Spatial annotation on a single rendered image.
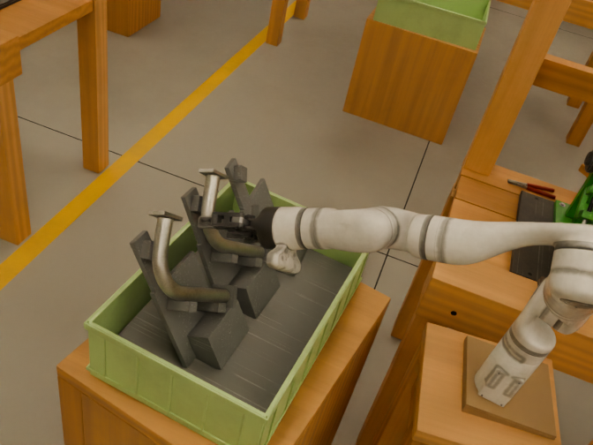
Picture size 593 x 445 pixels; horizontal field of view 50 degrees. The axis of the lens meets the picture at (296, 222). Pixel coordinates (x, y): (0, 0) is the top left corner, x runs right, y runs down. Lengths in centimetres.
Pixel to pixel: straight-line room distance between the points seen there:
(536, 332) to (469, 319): 39
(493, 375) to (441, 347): 18
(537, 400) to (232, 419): 71
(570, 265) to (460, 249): 15
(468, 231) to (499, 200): 115
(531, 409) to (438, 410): 22
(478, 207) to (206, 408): 110
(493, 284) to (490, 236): 80
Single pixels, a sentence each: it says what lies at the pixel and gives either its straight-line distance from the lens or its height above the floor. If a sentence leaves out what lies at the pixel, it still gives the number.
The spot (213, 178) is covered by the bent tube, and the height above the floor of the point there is 117.
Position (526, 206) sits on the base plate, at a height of 90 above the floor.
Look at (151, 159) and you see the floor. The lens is 339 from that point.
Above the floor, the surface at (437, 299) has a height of 83.
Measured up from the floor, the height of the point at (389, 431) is 47.
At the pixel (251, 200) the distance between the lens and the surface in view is 153.
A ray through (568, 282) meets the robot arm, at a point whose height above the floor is 146.
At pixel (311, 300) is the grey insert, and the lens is 158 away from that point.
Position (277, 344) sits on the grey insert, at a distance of 147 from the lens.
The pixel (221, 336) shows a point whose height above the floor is 91.
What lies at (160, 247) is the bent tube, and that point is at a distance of 123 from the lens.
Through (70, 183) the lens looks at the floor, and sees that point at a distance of 322.
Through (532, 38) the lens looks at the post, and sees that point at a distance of 199.
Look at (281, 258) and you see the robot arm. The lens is 105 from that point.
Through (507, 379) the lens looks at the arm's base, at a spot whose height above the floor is 96.
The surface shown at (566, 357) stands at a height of 81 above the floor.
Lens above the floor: 198
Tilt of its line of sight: 40 degrees down
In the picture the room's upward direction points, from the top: 14 degrees clockwise
